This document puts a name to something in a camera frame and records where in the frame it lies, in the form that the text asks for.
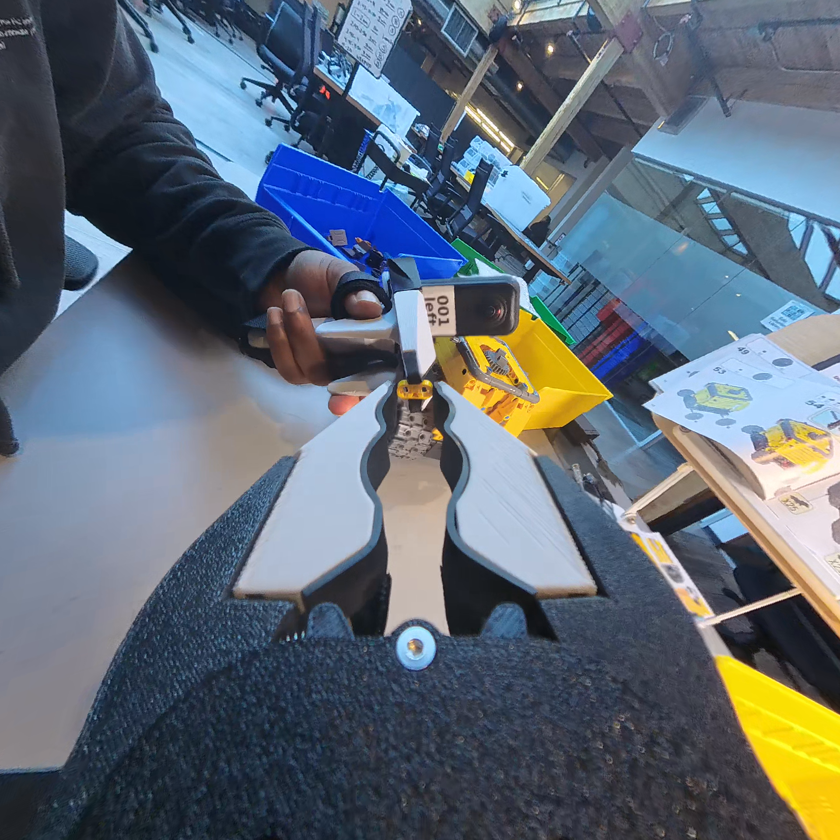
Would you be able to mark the white printed sign board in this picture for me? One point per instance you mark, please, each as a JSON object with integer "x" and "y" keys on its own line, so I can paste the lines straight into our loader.
{"x": 374, "y": 33}

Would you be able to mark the sticker sheet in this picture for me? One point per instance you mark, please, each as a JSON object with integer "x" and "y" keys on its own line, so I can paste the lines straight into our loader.
{"x": 670, "y": 565}

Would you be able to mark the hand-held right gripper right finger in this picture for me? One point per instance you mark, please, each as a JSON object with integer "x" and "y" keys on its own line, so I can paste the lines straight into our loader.
{"x": 519, "y": 519}

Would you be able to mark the black office chair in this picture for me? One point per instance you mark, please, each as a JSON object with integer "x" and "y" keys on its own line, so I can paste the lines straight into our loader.
{"x": 282, "y": 59}
{"x": 446, "y": 197}

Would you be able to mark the stack of coloured crates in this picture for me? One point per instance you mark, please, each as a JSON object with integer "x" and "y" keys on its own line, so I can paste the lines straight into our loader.
{"x": 617, "y": 339}

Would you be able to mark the green plastic bin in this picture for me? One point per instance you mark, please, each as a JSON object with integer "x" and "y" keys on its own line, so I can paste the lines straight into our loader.
{"x": 551, "y": 319}

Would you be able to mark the blue plastic bin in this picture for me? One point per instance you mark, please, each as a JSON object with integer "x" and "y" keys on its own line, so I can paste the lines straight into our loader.
{"x": 328, "y": 197}

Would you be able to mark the grey desk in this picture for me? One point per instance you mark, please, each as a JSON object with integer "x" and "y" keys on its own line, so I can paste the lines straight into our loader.
{"x": 131, "y": 460}

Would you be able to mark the wooden booklet stand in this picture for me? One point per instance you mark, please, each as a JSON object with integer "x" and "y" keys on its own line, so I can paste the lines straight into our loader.
{"x": 788, "y": 551}

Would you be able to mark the yellow brick piece grey axle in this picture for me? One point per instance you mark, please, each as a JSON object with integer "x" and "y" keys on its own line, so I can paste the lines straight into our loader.
{"x": 415, "y": 390}

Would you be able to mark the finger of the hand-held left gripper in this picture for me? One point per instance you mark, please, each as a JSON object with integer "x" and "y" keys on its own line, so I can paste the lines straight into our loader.
{"x": 412, "y": 335}

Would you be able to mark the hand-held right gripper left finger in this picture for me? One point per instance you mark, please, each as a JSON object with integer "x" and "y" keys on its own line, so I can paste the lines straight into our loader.
{"x": 315, "y": 525}

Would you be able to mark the instruction booklet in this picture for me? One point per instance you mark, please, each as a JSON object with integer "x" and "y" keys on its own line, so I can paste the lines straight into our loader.
{"x": 748, "y": 407}

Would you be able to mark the person's left hand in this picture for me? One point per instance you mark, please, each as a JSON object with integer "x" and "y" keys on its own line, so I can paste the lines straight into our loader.
{"x": 295, "y": 309}

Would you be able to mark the yellow plastic bin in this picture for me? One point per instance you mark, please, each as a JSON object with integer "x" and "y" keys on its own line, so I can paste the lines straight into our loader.
{"x": 565, "y": 374}
{"x": 801, "y": 748}

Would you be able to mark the long background table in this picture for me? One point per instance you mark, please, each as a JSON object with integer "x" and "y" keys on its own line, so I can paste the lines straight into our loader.
{"x": 525, "y": 243}

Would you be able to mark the yellow tracked brick vehicle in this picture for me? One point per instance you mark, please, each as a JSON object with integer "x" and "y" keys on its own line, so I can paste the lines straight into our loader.
{"x": 486, "y": 370}

